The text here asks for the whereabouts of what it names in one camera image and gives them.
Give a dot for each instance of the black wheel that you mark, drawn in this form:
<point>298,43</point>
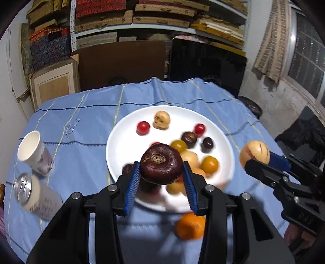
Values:
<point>251,106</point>

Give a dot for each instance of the white oval plate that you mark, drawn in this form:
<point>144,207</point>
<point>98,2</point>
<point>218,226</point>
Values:
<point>121,142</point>

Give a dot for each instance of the white beverage can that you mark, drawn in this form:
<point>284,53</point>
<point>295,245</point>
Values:
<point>38,198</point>

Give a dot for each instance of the brick-pattern hanging cloth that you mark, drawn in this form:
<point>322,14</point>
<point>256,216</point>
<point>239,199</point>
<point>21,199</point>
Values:
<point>275,43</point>

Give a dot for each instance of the orange mandarin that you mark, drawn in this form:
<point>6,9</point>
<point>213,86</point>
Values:
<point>190,226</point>

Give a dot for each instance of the beige framed panel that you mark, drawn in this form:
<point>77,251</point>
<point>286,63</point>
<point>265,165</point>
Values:
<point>53,86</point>

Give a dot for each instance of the barred window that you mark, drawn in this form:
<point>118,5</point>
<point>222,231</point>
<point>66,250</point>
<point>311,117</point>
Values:
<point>307,55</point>

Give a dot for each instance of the blue checked tablecloth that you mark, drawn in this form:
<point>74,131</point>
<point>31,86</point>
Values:
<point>83,152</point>

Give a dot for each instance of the white paper cup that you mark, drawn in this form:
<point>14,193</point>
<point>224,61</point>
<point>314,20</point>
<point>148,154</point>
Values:
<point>31,149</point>

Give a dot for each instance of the brown cardboard board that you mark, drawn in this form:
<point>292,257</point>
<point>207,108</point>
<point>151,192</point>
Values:
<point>121,63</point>

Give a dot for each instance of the pink cloth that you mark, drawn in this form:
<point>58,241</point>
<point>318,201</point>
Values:
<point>1,218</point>

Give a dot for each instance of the white metal shelving rack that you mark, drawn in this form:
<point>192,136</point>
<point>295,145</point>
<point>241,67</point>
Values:
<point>73,28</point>

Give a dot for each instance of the black flat panel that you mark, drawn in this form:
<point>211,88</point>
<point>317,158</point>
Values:
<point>205,63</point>

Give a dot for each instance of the stack of patterned fabric boxes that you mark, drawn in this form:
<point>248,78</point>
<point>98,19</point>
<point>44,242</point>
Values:
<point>50,48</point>

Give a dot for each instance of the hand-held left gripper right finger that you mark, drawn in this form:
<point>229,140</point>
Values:
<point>190,189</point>

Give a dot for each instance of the dark purple passion fruit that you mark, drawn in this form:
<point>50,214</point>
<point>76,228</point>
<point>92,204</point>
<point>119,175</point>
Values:
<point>207,144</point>

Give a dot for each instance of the tan striped passion fruit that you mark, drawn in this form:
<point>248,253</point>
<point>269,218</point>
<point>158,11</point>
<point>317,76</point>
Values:
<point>254,152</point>

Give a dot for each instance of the black garment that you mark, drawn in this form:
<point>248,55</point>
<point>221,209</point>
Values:
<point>304,132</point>

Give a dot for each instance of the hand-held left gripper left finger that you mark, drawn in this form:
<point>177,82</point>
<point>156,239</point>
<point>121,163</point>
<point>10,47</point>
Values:
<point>133,187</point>

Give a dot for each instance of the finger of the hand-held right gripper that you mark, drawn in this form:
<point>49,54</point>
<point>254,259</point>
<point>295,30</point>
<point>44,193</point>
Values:
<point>259,171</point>
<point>279,161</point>

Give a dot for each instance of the person's right hand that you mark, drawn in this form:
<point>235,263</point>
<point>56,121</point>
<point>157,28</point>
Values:
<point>292,233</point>

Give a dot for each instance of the red patterned box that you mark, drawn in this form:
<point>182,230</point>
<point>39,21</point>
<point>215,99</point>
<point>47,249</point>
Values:
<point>101,7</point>

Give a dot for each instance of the stack of flat woven boxes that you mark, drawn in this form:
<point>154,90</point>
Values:
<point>162,19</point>

